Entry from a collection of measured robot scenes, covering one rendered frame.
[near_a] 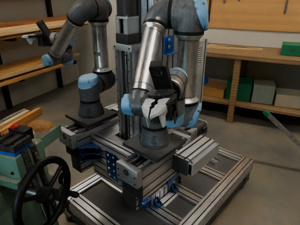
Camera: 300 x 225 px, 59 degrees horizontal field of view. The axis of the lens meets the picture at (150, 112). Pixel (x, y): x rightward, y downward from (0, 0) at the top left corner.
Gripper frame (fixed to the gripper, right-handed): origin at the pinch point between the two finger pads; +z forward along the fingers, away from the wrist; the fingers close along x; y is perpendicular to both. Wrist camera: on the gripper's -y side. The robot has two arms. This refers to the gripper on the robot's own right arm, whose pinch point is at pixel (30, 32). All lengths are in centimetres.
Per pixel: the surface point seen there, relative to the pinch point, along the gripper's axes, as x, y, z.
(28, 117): -53, 24, -48
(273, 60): 172, 66, -145
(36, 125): -56, 24, -56
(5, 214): -89, 42, -68
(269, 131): 161, 147, -156
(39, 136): -61, 26, -63
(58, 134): -51, 31, -63
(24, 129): -71, 13, -70
